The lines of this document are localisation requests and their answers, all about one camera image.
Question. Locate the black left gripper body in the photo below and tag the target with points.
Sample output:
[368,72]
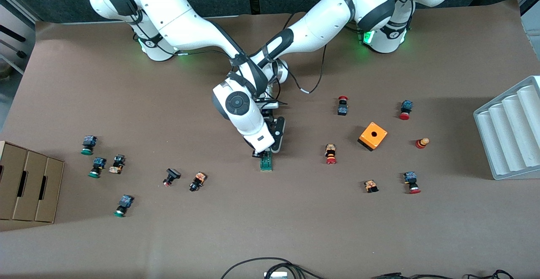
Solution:
[267,111]

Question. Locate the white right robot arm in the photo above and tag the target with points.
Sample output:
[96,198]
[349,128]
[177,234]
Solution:
[181,21]

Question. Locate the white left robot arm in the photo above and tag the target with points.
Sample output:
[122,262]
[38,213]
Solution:
[320,21]

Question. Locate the red mushroom button orange block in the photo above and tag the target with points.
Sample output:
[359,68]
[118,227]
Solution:
[330,149]

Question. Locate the red mushroom button blue block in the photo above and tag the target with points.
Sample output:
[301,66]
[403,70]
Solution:
[342,110]
[406,105]
[409,177]

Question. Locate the orange contact block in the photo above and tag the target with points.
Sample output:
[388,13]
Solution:
[371,185]

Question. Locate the green push button blue block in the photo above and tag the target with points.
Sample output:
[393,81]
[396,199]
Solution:
[125,201]
[99,162]
[89,140]

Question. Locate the red yellow knob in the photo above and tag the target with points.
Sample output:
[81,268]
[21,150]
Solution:
[421,143]

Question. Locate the brown cardboard divider box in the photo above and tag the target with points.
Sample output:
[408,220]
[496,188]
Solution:
[25,186]

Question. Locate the grey ridged plastic tray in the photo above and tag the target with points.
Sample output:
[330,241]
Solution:
[510,135]

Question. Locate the orange button enclosure box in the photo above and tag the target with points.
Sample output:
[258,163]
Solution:
[375,137]

